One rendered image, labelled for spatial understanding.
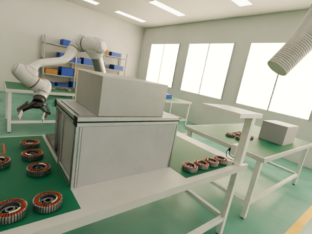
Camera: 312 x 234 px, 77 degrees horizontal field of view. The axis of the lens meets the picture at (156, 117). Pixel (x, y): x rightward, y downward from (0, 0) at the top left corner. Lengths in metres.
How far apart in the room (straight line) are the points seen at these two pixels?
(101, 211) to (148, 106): 0.60
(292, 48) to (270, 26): 4.31
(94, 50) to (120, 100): 0.90
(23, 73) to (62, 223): 1.09
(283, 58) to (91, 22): 7.65
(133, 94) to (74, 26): 7.43
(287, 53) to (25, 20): 7.52
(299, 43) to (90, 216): 1.65
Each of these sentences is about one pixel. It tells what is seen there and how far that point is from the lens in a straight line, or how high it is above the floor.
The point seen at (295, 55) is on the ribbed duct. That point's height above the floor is 1.66.
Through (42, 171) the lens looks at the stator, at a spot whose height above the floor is 0.78.
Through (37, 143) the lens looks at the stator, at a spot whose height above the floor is 0.78.
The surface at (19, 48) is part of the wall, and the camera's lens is 8.06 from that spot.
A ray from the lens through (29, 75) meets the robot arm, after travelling 1.69.
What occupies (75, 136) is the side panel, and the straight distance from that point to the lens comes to 1.00.
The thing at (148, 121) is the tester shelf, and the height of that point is 1.09.
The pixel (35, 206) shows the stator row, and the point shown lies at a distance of 0.99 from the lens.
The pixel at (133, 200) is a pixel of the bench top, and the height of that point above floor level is 0.75.
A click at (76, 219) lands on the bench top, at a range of 0.96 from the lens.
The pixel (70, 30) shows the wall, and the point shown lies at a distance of 8.37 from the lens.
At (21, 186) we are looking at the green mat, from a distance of 1.17.
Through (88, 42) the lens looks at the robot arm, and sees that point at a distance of 1.90.
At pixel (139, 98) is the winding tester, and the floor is 1.22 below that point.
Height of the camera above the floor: 1.37
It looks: 12 degrees down
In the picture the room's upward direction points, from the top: 10 degrees clockwise
